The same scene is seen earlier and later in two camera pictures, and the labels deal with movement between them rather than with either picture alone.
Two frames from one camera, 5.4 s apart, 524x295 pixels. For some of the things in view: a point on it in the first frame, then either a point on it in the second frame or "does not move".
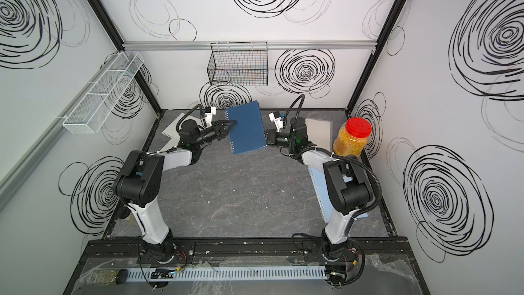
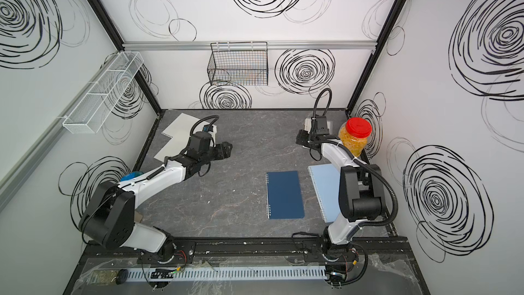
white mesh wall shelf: (102, 93) does not move
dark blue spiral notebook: (248, 133) -> (284, 196)
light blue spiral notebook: (319, 186) does not move
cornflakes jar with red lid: (351, 138) does not move
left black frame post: (101, 11) does not move
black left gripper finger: (222, 127) -> (223, 150)
